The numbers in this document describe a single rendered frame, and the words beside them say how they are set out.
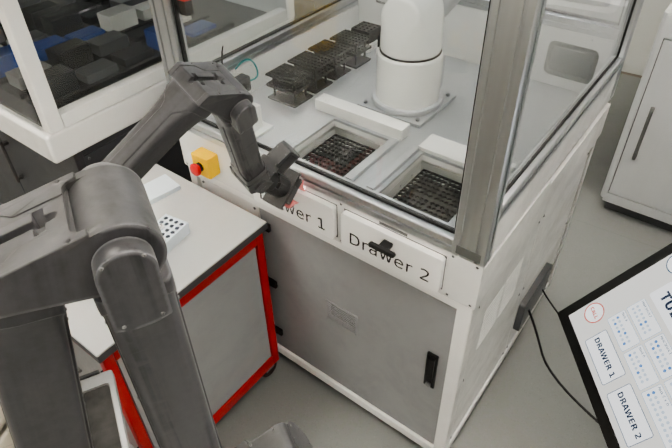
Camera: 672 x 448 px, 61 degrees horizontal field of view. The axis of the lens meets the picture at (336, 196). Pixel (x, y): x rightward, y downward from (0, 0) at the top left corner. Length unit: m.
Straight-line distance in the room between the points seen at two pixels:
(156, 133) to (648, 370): 0.87
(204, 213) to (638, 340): 1.18
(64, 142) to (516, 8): 1.48
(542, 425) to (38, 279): 1.99
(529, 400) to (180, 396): 1.84
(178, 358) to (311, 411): 1.67
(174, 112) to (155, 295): 0.50
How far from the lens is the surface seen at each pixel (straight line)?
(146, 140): 0.89
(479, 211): 1.22
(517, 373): 2.33
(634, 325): 1.14
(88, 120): 2.05
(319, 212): 1.49
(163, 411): 0.56
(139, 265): 0.39
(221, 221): 1.71
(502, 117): 1.09
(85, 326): 1.54
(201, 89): 0.86
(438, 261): 1.34
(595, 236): 2.97
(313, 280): 1.77
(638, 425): 1.08
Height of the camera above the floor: 1.86
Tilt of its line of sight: 39 degrees down
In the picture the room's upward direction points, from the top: 1 degrees counter-clockwise
